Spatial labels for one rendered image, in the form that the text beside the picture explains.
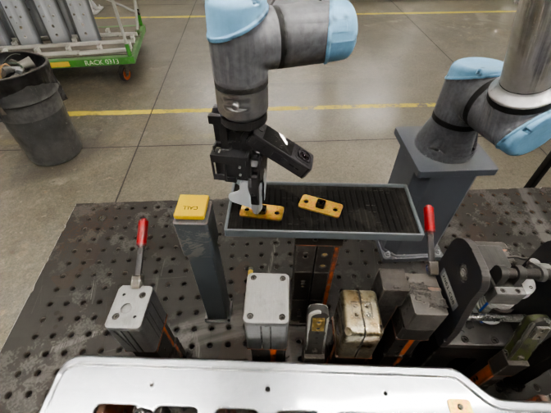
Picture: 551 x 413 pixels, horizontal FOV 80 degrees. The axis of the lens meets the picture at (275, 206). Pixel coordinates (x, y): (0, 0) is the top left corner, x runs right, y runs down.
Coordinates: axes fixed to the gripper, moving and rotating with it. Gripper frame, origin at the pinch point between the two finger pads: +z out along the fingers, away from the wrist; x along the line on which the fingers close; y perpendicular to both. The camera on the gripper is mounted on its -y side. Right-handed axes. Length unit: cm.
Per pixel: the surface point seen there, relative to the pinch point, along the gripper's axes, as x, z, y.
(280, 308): 17.0, 6.9, -6.6
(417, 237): 1.5, 1.8, -29.6
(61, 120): -142, 87, 180
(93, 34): -293, 81, 242
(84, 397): 33.1, 18.0, 25.0
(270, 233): 5.1, 1.8, -2.7
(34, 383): 28, 48, 56
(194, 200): -0.9, 1.9, 14.0
